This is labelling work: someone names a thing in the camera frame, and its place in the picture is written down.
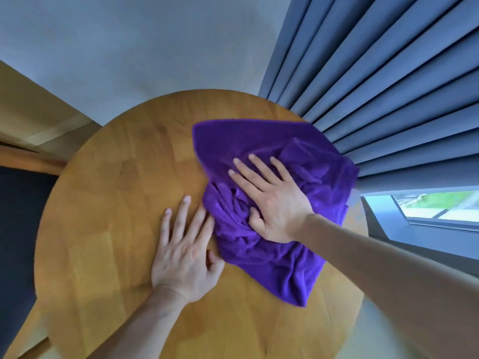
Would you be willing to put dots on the dark seat cushion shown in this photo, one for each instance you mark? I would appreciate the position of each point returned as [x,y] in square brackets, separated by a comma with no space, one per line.
[18,228]

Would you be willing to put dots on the person's right middle finger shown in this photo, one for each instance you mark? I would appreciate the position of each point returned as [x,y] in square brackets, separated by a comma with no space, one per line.
[250,174]

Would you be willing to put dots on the wooden bench frame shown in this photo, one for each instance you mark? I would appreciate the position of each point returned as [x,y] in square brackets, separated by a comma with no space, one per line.
[30,158]

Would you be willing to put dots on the light wooden cabinet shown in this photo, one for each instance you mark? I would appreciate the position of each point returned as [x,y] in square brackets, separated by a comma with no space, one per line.
[33,115]

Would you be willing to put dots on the purple microfibre cloth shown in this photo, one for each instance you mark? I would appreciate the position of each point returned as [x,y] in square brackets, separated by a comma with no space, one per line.
[262,145]

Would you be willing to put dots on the person's left hand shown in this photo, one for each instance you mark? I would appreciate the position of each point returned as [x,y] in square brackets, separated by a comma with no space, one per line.
[181,263]

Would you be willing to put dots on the person's left little finger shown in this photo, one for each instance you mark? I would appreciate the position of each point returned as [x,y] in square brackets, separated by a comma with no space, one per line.
[165,225]

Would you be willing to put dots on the person's right forearm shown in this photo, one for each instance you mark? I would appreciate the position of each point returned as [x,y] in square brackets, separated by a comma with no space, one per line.
[381,280]

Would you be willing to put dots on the person's right hand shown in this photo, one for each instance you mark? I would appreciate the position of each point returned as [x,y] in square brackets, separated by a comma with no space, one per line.
[278,211]

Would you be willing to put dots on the person's left forearm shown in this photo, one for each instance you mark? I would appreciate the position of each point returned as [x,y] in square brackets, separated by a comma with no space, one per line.
[142,325]

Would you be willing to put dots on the person's right thumb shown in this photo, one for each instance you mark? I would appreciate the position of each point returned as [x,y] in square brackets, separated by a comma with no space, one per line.
[255,220]

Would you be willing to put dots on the person's left thumb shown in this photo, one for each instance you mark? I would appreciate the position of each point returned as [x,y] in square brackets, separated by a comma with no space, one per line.
[214,262]

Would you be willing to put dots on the person's left middle finger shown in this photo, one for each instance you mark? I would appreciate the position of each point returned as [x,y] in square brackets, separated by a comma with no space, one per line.
[195,223]

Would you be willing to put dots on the person's right little finger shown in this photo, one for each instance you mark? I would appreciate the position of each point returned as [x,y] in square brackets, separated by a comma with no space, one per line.
[284,173]

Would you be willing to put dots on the window with grey frame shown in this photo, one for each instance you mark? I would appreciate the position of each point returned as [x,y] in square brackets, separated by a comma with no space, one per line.
[438,213]

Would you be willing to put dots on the blue-grey pleated curtain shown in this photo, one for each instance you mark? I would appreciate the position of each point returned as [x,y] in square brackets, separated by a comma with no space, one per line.
[381,82]

